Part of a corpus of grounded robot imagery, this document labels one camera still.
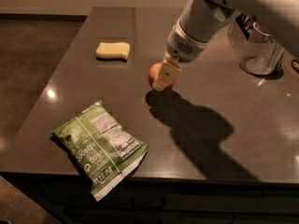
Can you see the yellow sponge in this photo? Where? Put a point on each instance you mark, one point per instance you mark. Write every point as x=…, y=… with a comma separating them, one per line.
x=118, y=50

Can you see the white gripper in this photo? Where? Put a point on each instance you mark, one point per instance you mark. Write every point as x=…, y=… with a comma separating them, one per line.
x=181, y=46

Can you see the clear glass jar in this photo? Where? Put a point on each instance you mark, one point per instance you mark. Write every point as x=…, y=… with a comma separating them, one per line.
x=260, y=55

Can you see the green jalapeno chip bag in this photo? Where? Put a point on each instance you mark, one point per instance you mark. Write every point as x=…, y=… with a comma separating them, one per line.
x=103, y=149

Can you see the red apple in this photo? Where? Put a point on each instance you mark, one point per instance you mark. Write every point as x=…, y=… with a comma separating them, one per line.
x=153, y=73

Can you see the black wire basket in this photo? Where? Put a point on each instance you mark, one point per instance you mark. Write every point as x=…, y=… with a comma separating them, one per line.
x=245, y=23

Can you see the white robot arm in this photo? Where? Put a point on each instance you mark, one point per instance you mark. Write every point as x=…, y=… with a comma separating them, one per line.
x=202, y=19

